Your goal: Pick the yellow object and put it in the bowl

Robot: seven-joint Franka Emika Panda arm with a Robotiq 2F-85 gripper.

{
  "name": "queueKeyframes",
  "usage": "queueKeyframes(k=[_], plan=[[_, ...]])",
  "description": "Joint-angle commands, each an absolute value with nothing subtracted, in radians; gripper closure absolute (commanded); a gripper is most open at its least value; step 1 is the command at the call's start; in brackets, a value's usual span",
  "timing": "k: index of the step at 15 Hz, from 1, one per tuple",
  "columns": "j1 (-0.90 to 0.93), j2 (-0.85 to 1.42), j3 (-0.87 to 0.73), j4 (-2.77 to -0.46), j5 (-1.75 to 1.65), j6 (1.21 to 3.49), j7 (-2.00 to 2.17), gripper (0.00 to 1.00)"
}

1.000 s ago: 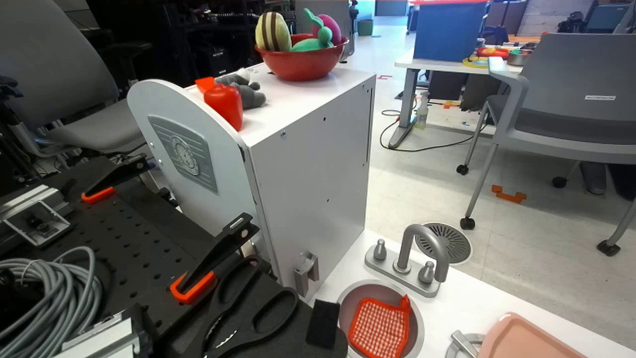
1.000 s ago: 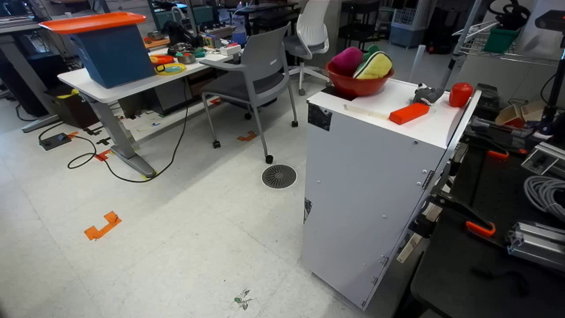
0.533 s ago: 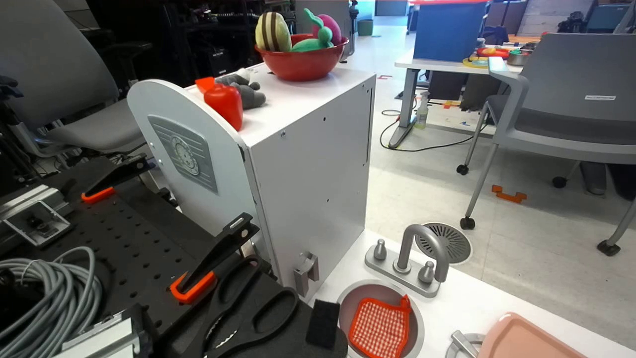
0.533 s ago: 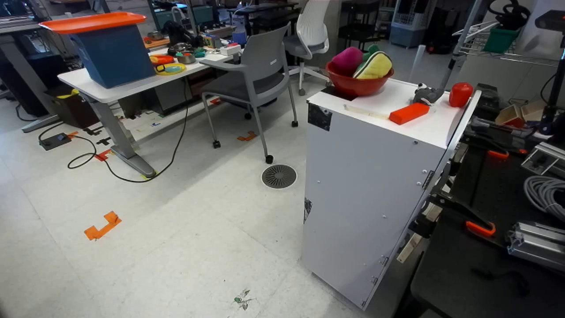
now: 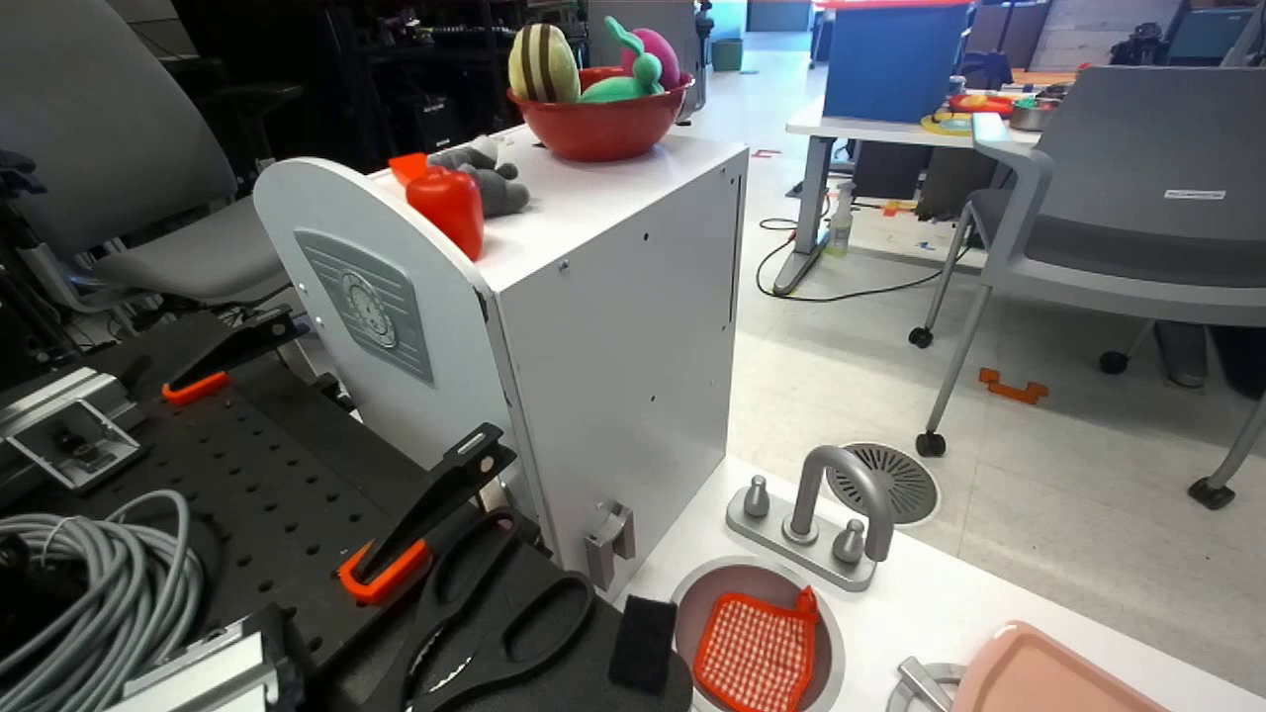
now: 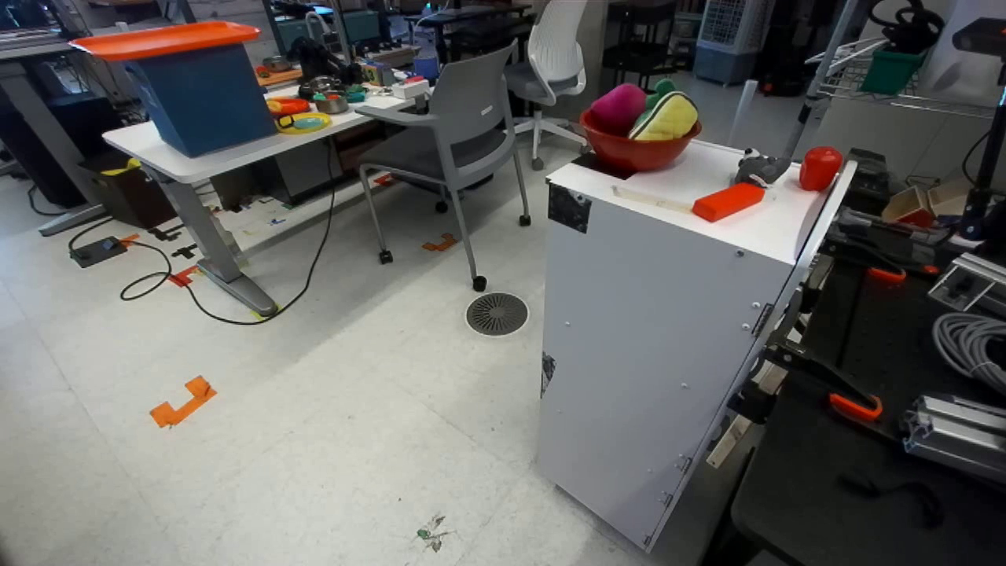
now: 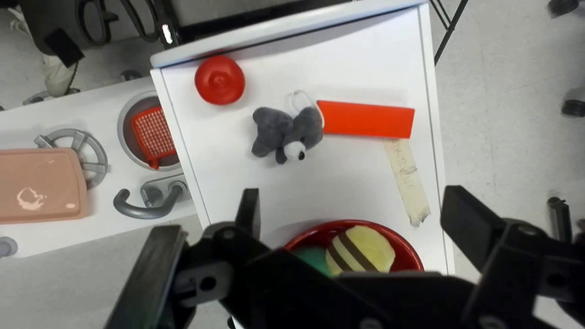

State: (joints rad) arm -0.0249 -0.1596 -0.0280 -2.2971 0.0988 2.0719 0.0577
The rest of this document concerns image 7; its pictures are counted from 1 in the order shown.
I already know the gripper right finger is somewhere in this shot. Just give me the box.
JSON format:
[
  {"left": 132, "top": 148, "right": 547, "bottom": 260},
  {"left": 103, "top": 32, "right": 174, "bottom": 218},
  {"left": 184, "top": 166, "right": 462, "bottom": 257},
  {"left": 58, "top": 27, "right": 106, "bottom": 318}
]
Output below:
[{"left": 441, "top": 185, "right": 585, "bottom": 329}]

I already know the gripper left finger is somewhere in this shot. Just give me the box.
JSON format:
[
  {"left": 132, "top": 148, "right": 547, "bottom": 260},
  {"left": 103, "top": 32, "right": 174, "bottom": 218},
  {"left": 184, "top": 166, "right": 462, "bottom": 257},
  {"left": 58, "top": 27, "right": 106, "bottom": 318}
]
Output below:
[{"left": 105, "top": 188, "right": 276, "bottom": 329}]

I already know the red bowl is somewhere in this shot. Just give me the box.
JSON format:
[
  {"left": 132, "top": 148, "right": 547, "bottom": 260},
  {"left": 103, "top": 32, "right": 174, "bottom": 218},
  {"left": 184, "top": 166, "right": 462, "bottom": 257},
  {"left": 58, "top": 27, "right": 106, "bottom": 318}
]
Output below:
[{"left": 283, "top": 220, "right": 425, "bottom": 276}]

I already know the green toy object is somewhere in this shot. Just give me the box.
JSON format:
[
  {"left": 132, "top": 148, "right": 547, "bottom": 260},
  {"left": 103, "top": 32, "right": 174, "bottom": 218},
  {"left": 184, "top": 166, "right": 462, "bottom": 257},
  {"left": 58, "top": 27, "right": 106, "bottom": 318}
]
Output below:
[{"left": 292, "top": 246, "right": 333, "bottom": 276}]

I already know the grey toy tap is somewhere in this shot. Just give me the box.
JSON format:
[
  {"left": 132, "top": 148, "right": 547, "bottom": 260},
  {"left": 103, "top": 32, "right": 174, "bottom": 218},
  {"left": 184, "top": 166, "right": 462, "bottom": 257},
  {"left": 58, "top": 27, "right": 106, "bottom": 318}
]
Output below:
[{"left": 113, "top": 174, "right": 191, "bottom": 220}]

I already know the strip of masking tape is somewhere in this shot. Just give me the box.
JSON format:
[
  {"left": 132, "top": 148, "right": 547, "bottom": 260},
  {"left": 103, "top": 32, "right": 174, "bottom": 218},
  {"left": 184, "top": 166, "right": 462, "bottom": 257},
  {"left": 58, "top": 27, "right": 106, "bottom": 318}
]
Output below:
[{"left": 383, "top": 138, "right": 431, "bottom": 228}]

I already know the red mesh toy basket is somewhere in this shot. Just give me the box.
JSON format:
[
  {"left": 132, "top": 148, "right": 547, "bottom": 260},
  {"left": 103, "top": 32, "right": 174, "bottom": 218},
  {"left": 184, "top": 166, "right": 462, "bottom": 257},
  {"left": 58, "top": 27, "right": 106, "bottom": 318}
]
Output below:
[{"left": 131, "top": 106, "right": 177, "bottom": 170}]

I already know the grey toy burner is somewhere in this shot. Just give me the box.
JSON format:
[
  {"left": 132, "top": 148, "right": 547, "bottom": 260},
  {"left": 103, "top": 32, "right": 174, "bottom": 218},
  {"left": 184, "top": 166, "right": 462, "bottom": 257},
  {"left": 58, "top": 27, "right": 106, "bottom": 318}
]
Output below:
[{"left": 34, "top": 128, "right": 109, "bottom": 191}]

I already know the pink cutting board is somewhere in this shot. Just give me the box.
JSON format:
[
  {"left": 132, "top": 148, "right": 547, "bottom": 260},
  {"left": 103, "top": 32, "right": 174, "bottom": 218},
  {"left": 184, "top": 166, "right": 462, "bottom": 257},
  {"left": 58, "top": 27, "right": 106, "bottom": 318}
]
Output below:
[{"left": 0, "top": 147, "right": 89, "bottom": 225}]

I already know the grey toy sink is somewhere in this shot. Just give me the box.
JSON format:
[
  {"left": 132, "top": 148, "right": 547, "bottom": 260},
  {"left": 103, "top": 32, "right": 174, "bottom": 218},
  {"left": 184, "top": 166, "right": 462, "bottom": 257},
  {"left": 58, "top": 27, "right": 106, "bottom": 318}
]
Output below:
[{"left": 117, "top": 90, "right": 183, "bottom": 172}]

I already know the yellow ball with brown stripes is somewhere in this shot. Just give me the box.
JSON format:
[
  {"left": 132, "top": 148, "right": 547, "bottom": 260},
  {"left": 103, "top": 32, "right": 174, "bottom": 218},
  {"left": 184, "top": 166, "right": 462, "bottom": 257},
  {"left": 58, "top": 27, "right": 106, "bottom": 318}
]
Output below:
[{"left": 325, "top": 225, "right": 396, "bottom": 276}]

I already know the grey toy stove knob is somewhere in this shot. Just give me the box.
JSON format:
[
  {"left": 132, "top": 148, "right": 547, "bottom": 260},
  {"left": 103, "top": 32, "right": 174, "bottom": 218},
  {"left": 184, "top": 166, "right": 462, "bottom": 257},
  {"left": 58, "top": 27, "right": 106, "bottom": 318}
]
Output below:
[{"left": 0, "top": 236, "right": 18, "bottom": 258}]

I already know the black caster wheel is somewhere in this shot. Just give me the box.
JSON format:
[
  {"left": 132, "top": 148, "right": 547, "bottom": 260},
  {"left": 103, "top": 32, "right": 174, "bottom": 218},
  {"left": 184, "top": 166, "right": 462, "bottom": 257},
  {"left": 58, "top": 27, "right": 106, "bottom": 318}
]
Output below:
[
  {"left": 548, "top": 0, "right": 581, "bottom": 17},
  {"left": 561, "top": 98, "right": 585, "bottom": 117}
]

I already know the white toy kitchen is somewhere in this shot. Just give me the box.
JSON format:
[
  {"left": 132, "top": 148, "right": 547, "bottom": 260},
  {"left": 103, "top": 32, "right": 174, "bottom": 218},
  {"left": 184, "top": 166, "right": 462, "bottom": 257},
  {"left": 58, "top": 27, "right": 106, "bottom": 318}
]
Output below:
[{"left": 0, "top": 0, "right": 456, "bottom": 276}]

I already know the grey plush animal toy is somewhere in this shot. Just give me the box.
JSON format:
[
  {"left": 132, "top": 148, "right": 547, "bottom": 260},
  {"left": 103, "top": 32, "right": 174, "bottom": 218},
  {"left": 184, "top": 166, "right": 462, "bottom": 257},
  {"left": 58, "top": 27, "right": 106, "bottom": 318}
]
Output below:
[{"left": 250, "top": 90, "right": 325, "bottom": 165}]

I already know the red round toy tomato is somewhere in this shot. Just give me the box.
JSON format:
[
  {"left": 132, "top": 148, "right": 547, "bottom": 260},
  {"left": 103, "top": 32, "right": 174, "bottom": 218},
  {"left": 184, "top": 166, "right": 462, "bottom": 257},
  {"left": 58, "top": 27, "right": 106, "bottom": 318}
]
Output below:
[{"left": 194, "top": 55, "right": 246, "bottom": 106}]

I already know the orange-red rectangular block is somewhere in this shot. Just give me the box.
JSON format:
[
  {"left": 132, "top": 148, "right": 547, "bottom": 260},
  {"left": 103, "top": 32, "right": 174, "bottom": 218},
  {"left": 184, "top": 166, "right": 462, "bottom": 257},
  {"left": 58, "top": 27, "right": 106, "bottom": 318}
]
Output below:
[{"left": 316, "top": 100, "right": 416, "bottom": 139}]

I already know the black stand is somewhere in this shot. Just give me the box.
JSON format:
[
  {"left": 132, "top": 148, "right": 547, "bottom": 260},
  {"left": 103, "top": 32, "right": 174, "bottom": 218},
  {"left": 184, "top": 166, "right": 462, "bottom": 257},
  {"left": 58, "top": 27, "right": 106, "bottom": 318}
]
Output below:
[{"left": 429, "top": 0, "right": 470, "bottom": 65}]

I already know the black cylinder post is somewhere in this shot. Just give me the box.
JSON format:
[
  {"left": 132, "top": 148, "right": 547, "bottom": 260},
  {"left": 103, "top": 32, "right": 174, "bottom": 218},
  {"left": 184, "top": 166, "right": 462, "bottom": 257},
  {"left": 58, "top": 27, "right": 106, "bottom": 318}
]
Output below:
[{"left": 547, "top": 196, "right": 573, "bottom": 244}]

